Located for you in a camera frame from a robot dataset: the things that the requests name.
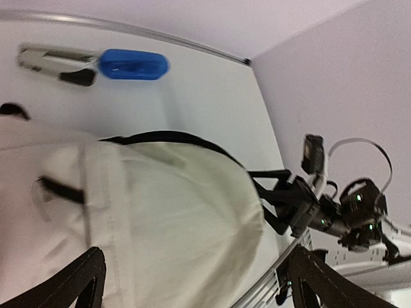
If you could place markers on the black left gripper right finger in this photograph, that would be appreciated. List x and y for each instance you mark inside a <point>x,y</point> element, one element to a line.
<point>313,280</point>

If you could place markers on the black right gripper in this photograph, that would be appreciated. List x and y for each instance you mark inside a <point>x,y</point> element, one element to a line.
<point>355,220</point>

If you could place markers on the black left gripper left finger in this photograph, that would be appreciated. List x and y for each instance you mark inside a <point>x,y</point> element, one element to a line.
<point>81,283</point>

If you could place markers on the cream white backpack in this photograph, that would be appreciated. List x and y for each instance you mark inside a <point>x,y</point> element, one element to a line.
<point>178,219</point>

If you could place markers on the blue pencil case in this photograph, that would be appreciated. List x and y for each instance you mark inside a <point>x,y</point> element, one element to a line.
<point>123,64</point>

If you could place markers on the silver stapler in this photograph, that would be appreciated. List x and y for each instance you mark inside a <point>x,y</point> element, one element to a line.
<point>74,66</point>

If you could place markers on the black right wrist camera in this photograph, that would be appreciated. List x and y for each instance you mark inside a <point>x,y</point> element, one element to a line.
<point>315,161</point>

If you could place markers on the aluminium front rail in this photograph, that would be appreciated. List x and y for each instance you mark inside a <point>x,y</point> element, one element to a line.
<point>275,282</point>

